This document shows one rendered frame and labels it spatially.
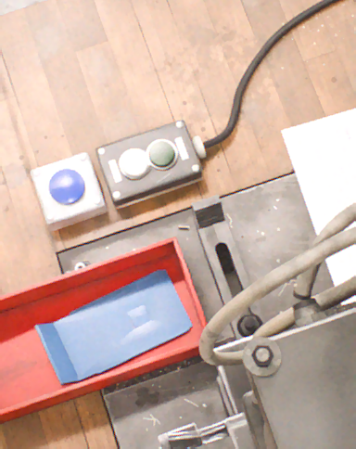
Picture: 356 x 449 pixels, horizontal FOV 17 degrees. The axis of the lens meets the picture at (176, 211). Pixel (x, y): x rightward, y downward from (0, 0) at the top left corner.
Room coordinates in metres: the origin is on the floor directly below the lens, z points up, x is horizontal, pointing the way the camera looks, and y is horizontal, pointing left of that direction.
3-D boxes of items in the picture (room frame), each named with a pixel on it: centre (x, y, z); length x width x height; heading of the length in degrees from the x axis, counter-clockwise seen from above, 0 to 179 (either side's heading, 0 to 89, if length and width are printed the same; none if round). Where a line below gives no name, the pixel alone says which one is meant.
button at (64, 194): (0.40, 0.11, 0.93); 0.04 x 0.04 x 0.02
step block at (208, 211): (0.31, -0.04, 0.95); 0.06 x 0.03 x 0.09; 8
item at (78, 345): (0.24, 0.09, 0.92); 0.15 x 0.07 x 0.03; 105
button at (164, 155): (0.42, 0.00, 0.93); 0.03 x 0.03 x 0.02
